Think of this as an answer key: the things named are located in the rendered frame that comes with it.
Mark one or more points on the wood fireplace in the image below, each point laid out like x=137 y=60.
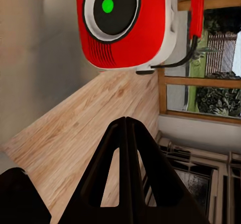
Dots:
x=214 y=180

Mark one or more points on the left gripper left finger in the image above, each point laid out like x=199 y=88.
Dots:
x=84 y=205

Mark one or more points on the radio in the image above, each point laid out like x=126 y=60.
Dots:
x=134 y=34

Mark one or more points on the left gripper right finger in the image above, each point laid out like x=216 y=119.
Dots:
x=175 y=204

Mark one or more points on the door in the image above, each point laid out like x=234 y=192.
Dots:
x=208 y=86

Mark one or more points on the coffee table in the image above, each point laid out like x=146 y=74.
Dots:
x=41 y=60

